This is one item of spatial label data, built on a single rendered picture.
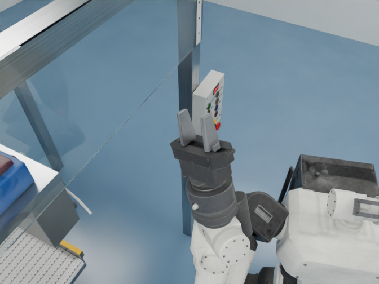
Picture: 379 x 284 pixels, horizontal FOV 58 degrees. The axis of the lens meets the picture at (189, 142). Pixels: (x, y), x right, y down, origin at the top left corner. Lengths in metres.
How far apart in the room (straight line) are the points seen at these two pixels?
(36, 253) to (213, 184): 0.86
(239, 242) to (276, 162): 2.02
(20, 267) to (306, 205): 0.92
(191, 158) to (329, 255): 0.45
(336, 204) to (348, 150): 2.13
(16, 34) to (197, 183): 0.39
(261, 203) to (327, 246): 0.17
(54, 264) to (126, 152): 1.54
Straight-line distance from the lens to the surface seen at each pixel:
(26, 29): 0.66
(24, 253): 1.33
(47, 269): 1.28
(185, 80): 1.28
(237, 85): 3.24
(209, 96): 1.31
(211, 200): 0.60
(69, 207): 1.00
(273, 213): 0.88
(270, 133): 2.85
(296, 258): 0.90
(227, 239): 0.64
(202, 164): 0.57
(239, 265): 0.87
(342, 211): 0.81
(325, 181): 0.97
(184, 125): 0.59
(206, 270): 0.73
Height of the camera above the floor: 2.02
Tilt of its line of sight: 48 degrees down
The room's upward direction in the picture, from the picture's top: straight up
